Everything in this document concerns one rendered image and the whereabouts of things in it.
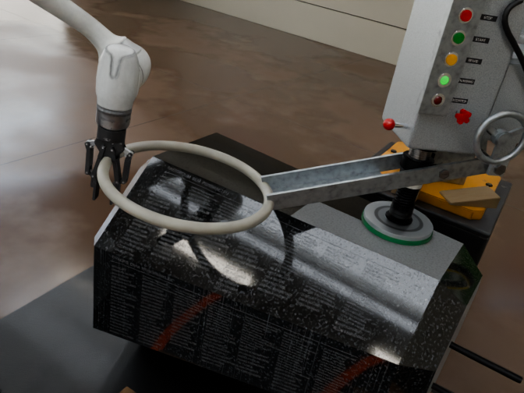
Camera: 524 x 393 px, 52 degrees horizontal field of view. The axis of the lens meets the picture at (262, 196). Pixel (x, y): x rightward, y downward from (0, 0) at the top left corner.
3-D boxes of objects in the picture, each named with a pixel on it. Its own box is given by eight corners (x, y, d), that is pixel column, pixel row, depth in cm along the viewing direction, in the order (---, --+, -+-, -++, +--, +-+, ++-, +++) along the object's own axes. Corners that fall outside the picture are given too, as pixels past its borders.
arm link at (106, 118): (125, 115, 137) (122, 136, 140) (136, 104, 145) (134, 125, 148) (90, 105, 137) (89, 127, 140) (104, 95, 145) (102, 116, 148)
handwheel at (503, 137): (499, 153, 150) (520, 101, 143) (518, 169, 141) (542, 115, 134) (450, 148, 147) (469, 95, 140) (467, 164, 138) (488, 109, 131)
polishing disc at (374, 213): (444, 242, 159) (445, 238, 158) (378, 240, 154) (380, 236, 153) (413, 205, 177) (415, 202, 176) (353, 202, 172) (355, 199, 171)
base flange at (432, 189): (397, 146, 262) (400, 137, 260) (499, 182, 243) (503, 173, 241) (360, 178, 223) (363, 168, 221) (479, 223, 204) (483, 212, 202)
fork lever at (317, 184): (479, 147, 167) (479, 132, 165) (511, 175, 151) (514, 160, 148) (260, 184, 164) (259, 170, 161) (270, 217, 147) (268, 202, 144)
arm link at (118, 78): (130, 115, 137) (141, 100, 149) (138, 56, 130) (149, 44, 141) (88, 106, 136) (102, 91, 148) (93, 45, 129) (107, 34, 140)
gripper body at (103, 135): (91, 125, 140) (88, 157, 145) (122, 133, 140) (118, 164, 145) (102, 116, 147) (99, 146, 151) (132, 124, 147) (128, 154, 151)
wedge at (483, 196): (483, 196, 217) (488, 185, 215) (496, 208, 209) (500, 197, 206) (438, 192, 213) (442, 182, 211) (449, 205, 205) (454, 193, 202)
